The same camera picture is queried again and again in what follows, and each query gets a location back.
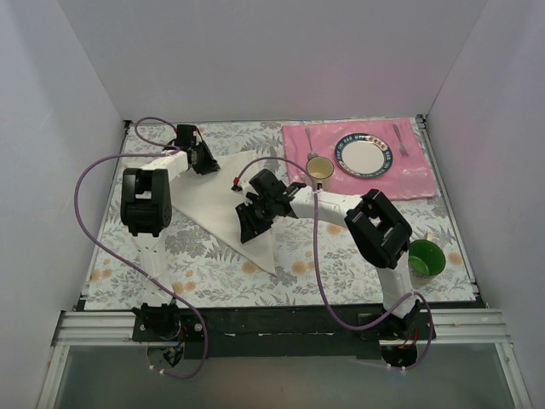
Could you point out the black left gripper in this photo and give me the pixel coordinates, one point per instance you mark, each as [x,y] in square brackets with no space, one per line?
[203,160]

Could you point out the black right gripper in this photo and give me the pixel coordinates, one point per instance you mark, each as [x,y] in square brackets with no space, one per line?
[254,215]

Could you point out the white cloth napkin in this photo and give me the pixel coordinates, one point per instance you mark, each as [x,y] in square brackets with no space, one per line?
[210,202]

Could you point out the silver spoon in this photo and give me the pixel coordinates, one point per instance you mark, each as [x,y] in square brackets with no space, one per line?
[312,153]

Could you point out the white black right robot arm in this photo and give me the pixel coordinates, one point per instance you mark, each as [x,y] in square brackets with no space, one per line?
[379,231]

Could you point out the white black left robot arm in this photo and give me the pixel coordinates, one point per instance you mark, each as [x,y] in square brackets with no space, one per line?
[146,207]

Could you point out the green inside floral mug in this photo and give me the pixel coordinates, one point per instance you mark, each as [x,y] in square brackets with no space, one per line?
[426,262]

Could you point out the floral patterned table mat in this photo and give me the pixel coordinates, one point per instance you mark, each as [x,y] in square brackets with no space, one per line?
[312,264]

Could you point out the cream enamel mug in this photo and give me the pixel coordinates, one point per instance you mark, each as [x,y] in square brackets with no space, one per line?
[320,170]

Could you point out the white plate blue rim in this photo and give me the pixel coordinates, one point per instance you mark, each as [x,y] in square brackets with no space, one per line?
[363,156]

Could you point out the pink placemat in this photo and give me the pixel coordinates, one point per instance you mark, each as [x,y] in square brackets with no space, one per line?
[409,177]

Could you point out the silver fork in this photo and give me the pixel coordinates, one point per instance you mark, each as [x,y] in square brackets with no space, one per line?
[402,148]

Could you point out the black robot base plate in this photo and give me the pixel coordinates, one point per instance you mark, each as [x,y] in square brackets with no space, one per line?
[189,335]

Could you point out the aluminium frame rail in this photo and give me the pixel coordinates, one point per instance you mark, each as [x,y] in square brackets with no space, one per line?
[119,328]

